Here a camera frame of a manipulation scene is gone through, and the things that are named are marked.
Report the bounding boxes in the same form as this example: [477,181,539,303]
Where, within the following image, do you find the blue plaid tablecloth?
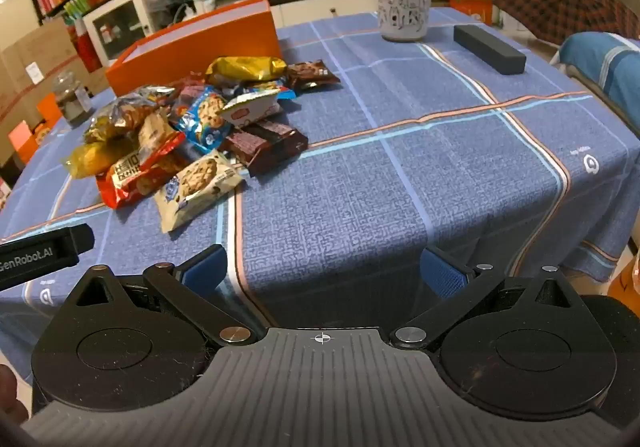
[0,7,640,378]

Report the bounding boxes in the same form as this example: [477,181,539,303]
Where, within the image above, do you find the orange pink box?
[7,122,41,162]

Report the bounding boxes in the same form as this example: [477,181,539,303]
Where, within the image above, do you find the long black box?
[453,24,527,75]

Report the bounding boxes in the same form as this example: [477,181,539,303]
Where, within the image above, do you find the cream chocolate chip cookie packet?
[154,151,246,234]

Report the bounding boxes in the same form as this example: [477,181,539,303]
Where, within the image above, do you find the blue striped cushion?
[557,32,640,138]

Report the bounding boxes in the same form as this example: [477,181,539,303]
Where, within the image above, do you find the orange white carton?
[447,0,496,25]

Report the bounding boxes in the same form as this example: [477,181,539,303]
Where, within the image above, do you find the glass jar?
[52,72,93,128]

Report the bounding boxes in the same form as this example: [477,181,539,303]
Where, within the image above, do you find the small orange box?
[37,94,63,125]

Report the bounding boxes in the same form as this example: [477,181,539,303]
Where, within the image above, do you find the red pink snack packet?
[170,71,213,115]

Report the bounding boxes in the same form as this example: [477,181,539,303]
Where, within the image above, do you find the large cardboard boxes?
[0,17,108,128]

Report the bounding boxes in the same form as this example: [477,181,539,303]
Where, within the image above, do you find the yellow gold snack packet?
[206,56,288,88]

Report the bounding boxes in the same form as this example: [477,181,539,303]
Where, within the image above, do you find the small blue snack packet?
[235,81,297,102]

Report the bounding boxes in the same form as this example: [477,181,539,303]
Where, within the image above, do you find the clear foil snack packet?
[82,86,178,144]

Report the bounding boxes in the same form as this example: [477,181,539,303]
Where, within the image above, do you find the white red wedge packet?
[219,89,283,128]

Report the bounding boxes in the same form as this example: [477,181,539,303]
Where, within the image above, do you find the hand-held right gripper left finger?
[62,244,256,349]

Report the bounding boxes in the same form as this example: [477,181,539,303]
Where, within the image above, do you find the brown chocolate snack packet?
[286,61,342,92]

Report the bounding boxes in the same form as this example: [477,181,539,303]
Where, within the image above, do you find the white glass door cabinet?
[82,0,166,68]

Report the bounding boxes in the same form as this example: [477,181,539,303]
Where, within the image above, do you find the orange cardboard box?
[105,0,282,98]

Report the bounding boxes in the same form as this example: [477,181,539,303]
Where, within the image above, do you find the red snack packet white label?
[96,114,187,211]

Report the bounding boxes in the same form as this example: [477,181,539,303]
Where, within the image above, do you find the dark brown chocolate bar packet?
[220,118,310,178]

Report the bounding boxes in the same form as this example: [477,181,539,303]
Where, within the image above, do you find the white tv counter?
[270,0,381,28]

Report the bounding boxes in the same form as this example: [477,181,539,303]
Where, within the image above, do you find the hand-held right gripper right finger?
[390,247,584,351]

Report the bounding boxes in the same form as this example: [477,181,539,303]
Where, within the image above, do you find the blue cookie packet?
[172,92,235,154]

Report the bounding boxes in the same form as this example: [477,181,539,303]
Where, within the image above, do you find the white patterned mug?
[374,0,432,42]

